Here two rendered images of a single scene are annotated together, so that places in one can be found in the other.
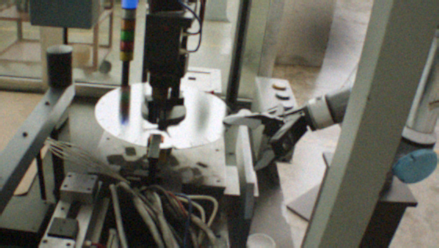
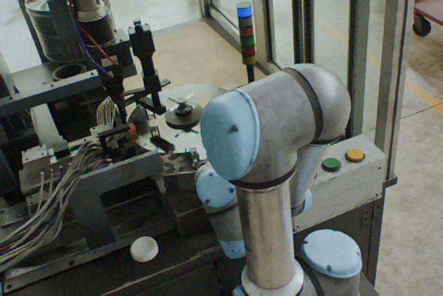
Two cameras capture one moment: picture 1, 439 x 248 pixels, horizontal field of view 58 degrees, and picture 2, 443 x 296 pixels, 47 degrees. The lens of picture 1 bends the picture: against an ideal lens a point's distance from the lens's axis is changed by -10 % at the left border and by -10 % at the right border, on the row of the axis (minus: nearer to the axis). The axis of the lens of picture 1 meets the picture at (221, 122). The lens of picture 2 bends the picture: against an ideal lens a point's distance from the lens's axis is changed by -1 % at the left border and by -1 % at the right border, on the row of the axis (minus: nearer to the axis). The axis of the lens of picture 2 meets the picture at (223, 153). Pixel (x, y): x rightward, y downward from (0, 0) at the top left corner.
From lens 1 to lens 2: 1.35 m
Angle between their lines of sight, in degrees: 64
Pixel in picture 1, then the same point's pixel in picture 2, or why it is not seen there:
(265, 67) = (379, 129)
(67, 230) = (57, 149)
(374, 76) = not seen: outside the picture
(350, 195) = not seen: outside the picture
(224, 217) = (166, 217)
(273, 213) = (198, 244)
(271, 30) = (383, 85)
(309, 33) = not seen: outside the picture
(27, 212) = (85, 133)
